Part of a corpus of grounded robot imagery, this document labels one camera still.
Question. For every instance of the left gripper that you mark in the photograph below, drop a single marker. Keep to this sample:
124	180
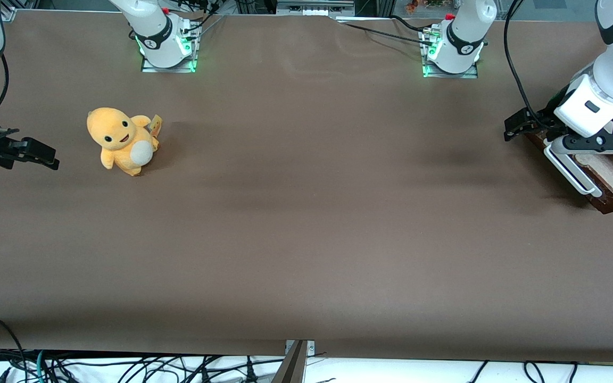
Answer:
544	117

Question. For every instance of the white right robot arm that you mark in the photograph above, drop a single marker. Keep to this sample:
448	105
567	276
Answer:
155	37

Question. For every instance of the yellow plush toy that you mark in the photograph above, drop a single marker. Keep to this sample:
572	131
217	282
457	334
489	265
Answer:
120	141

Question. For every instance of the small orange object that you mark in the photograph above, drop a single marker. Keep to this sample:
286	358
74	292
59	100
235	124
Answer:
412	6

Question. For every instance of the grey power strip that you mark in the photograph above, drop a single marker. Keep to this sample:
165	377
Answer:
314	6

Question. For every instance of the white lower board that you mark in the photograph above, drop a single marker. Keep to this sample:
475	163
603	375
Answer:
391	372

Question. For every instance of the dark angled bar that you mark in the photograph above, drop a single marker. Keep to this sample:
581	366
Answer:
291	367

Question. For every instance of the small metal edge bracket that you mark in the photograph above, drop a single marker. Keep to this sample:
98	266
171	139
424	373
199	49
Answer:
311	347

